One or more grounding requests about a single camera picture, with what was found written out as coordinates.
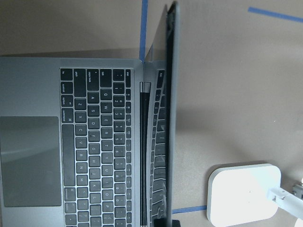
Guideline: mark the grey laptop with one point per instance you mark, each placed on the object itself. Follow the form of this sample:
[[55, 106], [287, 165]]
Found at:
[[89, 142]]

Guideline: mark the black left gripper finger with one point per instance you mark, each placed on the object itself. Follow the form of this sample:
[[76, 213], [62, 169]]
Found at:
[[164, 222]]

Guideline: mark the white desk lamp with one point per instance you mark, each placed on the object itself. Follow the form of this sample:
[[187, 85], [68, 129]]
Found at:
[[243, 194]]

